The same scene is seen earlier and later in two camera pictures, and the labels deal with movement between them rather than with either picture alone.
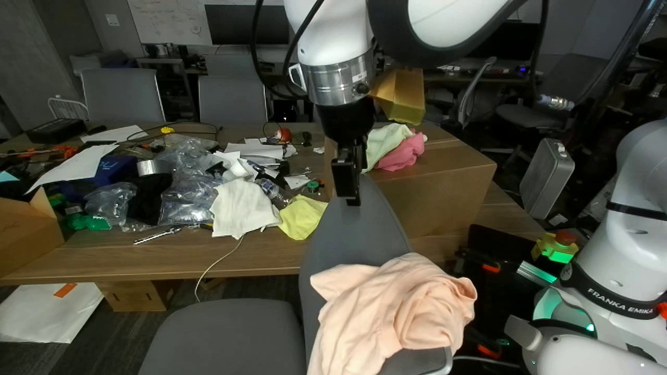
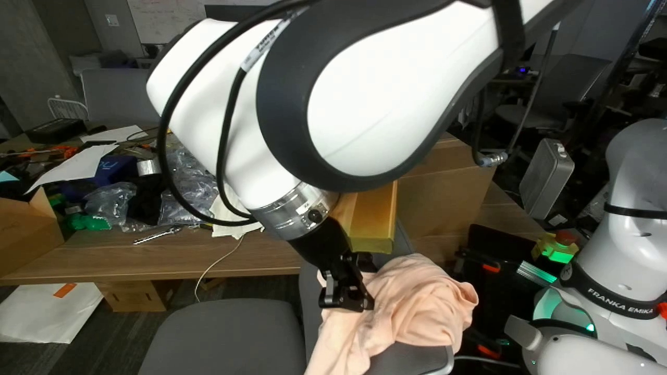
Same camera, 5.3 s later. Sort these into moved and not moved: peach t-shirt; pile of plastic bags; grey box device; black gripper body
Moved: black gripper body
Not moved: pile of plastic bags; grey box device; peach t-shirt
